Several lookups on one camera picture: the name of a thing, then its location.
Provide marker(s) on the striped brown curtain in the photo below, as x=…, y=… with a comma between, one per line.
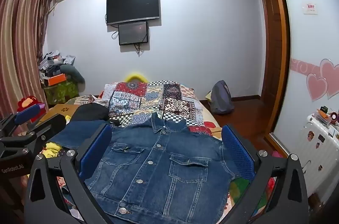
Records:
x=21, y=49

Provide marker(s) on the small black wall monitor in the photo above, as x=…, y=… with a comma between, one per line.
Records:
x=133, y=32

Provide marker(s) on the green patterned fabric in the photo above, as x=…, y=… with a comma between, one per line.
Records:
x=61, y=93

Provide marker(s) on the wooden door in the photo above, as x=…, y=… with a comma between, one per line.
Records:
x=270, y=49

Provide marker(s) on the red plush flower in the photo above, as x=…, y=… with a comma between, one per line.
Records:
x=26, y=102

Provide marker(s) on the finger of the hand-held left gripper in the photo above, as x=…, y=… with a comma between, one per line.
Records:
x=53, y=124
x=26, y=116

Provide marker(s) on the black garment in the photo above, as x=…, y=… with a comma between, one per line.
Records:
x=90, y=112

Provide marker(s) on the orange box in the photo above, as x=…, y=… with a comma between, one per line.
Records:
x=54, y=80

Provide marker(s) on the white wardrobe door pink hearts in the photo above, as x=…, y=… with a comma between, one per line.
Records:
x=304, y=54

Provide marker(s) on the yellow cloth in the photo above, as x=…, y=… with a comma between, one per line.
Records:
x=53, y=149

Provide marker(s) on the patchwork printed blanket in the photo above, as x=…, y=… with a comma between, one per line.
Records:
x=148, y=99

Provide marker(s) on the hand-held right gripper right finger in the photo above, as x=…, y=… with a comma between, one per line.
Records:
x=238, y=152

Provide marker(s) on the black wall television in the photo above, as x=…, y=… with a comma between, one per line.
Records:
x=132, y=6

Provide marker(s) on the pile of clutter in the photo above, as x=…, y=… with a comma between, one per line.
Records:
x=51, y=62

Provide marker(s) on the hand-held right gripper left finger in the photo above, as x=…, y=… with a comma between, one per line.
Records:
x=95, y=149

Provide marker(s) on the grey backpack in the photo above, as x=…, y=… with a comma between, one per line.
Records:
x=221, y=99

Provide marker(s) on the blue denim jeans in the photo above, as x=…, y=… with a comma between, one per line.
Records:
x=159, y=160

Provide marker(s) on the cardboard box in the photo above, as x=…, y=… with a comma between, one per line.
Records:
x=59, y=110

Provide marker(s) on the colourful printed bed sheet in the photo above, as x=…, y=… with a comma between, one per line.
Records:
x=209, y=126

